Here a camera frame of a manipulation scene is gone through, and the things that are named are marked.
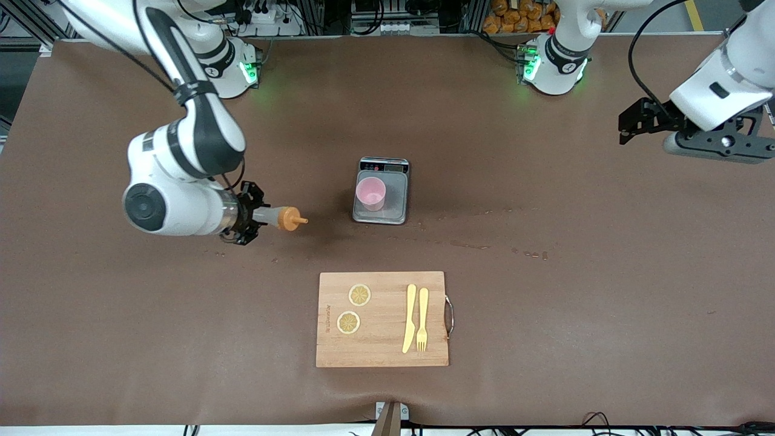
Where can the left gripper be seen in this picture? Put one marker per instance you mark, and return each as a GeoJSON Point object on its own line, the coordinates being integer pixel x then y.
{"type": "Point", "coordinates": [663, 119]}

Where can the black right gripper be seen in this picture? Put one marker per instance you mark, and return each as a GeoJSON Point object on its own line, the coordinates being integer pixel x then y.
{"type": "Point", "coordinates": [246, 210]}

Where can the clear sauce bottle orange cap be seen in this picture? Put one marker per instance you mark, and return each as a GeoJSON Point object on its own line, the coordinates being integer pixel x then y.
{"type": "Point", "coordinates": [275, 217]}

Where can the pink cup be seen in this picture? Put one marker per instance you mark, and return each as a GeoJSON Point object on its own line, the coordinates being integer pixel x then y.
{"type": "Point", "coordinates": [370, 192]}

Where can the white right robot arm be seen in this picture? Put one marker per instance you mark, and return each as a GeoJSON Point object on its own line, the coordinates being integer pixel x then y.
{"type": "Point", "coordinates": [175, 206]}

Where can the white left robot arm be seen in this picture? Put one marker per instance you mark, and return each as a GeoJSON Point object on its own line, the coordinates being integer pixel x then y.
{"type": "Point", "coordinates": [557, 66]}

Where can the dried lemon slice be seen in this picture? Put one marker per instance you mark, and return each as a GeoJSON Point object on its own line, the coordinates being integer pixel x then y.
{"type": "Point", "coordinates": [359, 295]}
{"type": "Point", "coordinates": [348, 322]}

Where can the silver digital kitchen scale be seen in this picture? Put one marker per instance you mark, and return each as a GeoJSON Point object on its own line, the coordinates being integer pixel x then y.
{"type": "Point", "coordinates": [396, 203]}

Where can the orange snack bag pile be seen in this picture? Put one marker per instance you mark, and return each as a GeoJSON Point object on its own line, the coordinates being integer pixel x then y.
{"type": "Point", "coordinates": [514, 15]}

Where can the wooden cutting board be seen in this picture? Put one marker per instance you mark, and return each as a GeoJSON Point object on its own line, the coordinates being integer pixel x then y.
{"type": "Point", "coordinates": [381, 345]}

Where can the yellow plastic knife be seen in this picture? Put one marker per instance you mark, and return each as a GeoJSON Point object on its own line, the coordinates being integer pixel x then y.
{"type": "Point", "coordinates": [409, 315]}

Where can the yellow plastic fork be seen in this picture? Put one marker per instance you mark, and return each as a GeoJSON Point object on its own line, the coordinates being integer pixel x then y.
{"type": "Point", "coordinates": [422, 309]}

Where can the white power strip with plugs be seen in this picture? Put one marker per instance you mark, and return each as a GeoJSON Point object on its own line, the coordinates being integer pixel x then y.
{"type": "Point", "coordinates": [272, 18]}

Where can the white connector block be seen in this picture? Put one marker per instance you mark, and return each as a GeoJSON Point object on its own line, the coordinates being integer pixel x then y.
{"type": "Point", "coordinates": [393, 27]}

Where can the metal table edge bracket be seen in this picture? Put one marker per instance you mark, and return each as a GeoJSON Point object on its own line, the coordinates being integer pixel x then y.
{"type": "Point", "coordinates": [390, 421]}

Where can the aluminium frame bars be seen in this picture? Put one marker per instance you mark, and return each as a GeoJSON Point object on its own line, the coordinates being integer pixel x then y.
{"type": "Point", "coordinates": [36, 21]}

